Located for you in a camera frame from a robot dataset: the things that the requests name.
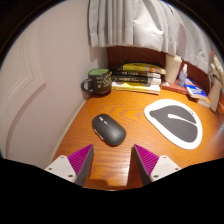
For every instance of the orange book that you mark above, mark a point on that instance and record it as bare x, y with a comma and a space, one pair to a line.
204, 101

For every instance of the white curtain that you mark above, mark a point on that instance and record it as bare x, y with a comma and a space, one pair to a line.
140, 23

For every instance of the dark green mug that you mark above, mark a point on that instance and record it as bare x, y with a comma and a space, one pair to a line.
100, 81

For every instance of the white pitcher vase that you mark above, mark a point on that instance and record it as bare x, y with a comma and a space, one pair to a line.
215, 95

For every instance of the red book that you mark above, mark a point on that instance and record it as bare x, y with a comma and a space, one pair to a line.
173, 88

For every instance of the clear spray bottle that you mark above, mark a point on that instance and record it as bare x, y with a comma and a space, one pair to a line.
182, 78

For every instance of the white and grey mouse pad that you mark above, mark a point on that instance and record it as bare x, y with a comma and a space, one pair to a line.
176, 123

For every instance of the cream tumbler cup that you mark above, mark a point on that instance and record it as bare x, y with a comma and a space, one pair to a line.
172, 68

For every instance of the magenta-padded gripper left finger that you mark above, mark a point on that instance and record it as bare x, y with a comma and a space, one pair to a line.
63, 166

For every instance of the yellow and white book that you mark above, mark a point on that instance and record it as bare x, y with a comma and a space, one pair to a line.
136, 87

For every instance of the white wall panel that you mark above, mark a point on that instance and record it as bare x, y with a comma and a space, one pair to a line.
16, 90

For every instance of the dark grey computer mouse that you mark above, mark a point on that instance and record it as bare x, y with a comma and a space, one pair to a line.
108, 129

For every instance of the blue book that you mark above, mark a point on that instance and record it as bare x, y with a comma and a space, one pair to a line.
196, 90

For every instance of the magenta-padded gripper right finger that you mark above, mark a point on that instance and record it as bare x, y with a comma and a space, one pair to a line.
161, 166

